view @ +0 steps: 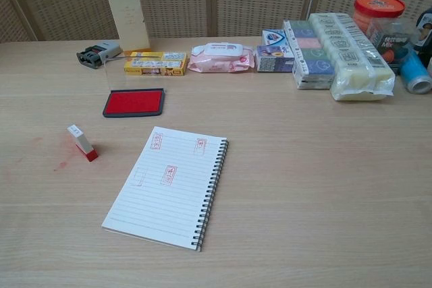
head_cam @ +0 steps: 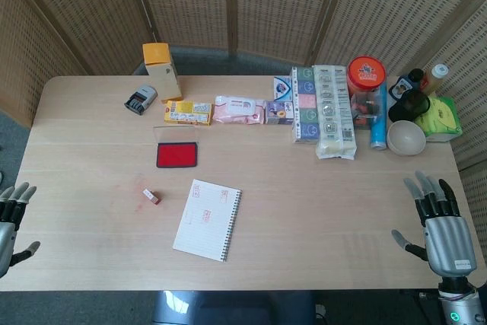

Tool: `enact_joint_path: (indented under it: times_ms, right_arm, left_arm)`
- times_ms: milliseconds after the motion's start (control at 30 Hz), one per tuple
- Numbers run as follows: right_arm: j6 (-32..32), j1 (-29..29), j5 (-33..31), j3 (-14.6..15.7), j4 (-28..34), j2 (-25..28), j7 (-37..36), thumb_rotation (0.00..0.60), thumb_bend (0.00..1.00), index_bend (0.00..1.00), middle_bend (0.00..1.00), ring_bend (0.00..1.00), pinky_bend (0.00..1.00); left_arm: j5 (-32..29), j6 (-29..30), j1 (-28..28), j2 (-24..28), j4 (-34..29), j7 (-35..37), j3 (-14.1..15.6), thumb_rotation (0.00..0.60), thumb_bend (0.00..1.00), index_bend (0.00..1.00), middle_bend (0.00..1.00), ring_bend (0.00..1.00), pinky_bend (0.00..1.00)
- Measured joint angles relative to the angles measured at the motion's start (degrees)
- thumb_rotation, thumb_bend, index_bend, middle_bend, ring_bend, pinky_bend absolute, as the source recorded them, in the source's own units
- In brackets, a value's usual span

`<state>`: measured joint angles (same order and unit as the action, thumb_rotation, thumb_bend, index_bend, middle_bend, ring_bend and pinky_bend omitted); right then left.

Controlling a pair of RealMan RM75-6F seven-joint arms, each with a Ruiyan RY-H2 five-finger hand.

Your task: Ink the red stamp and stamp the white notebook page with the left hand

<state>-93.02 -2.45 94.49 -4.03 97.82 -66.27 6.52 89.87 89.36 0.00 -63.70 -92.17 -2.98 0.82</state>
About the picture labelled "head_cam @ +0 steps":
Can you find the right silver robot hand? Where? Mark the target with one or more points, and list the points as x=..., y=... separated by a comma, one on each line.
x=449, y=241

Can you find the grey date stamper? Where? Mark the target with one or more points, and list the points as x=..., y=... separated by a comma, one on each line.
x=140, y=99

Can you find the black cup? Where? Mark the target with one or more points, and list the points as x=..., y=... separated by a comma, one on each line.
x=411, y=106

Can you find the beige bowl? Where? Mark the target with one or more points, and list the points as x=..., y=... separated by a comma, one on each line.
x=406, y=137

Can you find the yellow bottle white cap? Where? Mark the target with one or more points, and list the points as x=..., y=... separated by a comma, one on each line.
x=435, y=77

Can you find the green tissue pack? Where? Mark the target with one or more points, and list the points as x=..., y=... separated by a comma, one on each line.
x=443, y=119

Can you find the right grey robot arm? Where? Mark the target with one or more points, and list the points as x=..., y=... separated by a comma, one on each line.
x=458, y=302

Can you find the flat yellow box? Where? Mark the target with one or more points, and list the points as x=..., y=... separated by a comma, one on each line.
x=188, y=112

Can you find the wooden folding screen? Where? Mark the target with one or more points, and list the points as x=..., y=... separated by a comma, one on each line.
x=266, y=5

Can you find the blue white soap box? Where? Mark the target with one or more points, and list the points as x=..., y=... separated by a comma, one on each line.
x=282, y=89

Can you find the tall beige orange box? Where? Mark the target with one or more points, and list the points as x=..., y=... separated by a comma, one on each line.
x=163, y=74

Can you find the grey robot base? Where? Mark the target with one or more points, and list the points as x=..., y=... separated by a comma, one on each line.
x=232, y=308

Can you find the long white clear-wrapped packet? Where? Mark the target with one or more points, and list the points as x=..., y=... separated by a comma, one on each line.
x=335, y=112

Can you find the blue cylinder tube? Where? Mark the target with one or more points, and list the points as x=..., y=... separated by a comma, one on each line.
x=378, y=131

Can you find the clear jar orange lid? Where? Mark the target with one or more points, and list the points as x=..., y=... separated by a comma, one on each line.
x=366, y=81

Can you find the small wooden stamp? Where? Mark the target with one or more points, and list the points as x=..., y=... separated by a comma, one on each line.
x=151, y=196

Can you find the multicolour tissue pack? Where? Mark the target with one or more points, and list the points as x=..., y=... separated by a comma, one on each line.
x=304, y=106

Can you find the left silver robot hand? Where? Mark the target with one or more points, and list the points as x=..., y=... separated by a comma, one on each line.
x=9, y=222

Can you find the white spiral notebook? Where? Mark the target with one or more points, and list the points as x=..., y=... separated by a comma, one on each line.
x=207, y=220

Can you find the pink wet wipes pack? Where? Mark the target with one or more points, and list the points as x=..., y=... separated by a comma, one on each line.
x=237, y=110

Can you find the black bottle blue label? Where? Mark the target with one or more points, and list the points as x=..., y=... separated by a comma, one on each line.
x=404, y=83

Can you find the small purple box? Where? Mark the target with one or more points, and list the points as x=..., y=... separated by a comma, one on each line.
x=279, y=112

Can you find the red ink pad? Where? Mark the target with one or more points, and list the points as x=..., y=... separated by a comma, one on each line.
x=177, y=155

